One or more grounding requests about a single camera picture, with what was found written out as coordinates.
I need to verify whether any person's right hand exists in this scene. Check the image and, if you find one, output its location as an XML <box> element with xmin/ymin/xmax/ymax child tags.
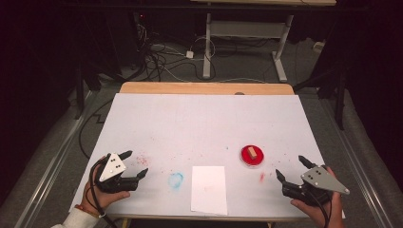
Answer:
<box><xmin>290</xmin><ymin>165</ymin><xmax>345</xmax><ymax>228</ymax></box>

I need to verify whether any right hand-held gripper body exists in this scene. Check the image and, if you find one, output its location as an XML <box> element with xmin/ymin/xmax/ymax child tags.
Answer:
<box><xmin>281</xmin><ymin>164</ymin><xmax>351</xmax><ymax>207</ymax></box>

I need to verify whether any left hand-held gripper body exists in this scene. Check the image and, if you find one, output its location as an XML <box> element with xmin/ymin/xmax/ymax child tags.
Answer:
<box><xmin>94</xmin><ymin>153</ymin><xmax>140</xmax><ymax>194</ymax></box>

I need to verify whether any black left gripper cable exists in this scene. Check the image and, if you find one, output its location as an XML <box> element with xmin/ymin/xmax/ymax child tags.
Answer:
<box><xmin>89</xmin><ymin>157</ymin><xmax>119</xmax><ymax>228</ymax></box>

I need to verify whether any red round dish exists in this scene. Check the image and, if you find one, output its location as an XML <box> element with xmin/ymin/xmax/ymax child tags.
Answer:
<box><xmin>240</xmin><ymin>144</ymin><xmax>265</xmax><ymax>168</ymax></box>

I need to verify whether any metal floor rail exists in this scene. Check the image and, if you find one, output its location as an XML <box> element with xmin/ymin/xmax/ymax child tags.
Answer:
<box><xmin>13</xmin><ymin>90</ymin><xmax>97</xmax><ymax>228</ymax></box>
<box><xmin>319</xmin><ymin>98</ymin><xmax>394</xmax><ymax>228</ymax></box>

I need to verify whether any white desk frame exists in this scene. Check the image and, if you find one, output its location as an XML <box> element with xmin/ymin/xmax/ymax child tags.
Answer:
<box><xmin>189</xmin><ymin>0</ymin><xmax>337</xmax><ymax>84</ymax></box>

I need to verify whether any black metal stand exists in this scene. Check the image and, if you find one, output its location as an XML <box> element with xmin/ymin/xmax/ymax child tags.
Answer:
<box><xmin>74</xmin><ymin>56</ymin><xmax>127</xmax><ymax>121</ymax></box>
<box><xmin>293</xmin><ymin>63</ymin><xmax>349</xmax><ymax>131</ymax></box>

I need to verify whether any black floor cable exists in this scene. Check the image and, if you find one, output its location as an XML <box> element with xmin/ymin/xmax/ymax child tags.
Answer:
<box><xmin>78</xmin><ymin>99</ymin><xmax>114</xmax><ymax>160</ymax></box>

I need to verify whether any tangle of black cables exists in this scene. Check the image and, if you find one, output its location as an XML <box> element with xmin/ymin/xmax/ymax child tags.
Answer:
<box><xmin>134</xmin><ymin>23</ymin><xmax>218</xmax><ymax>84</ymax></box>

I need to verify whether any person's left hand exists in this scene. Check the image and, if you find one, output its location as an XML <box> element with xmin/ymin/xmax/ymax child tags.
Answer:
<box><xmin>79</xmin><ymin>155</ymin><xmax>131</xmax><ymax>215</ymax></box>

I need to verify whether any white paper sheet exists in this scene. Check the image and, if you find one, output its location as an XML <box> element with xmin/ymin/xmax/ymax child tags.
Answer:
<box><xmin>190</xmin><ymin>165</ymin><xmax>229</xmax><ymax>217</ymax></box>

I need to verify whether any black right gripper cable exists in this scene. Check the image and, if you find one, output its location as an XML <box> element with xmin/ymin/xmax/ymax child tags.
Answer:
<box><xmin>305</xmin><ymin>189</ymin><xmax>334</xmax><ymax>228</ymax></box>

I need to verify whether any orange bracelet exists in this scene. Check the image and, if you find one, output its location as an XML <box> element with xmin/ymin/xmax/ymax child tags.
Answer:
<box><xmin>74</xmin><ymin>203</ymin><xmax>107</xmax><ymax>219</ymax></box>

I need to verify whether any large white board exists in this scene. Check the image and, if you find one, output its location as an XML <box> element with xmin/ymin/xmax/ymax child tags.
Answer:
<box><xmin>68</xmin><ymin>92</ymin><xmax>346</xmax><ymax>220</ymax></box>

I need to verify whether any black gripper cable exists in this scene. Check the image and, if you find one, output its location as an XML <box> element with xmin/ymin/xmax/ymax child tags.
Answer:
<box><xmin>89</xmin><ymin>157</ymin><xmax>119</xmax><ymax>228</ymax></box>
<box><xmin>305</xmin><ymin>189</ymin><xmax>334</xmax><ymax>228</ymax></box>

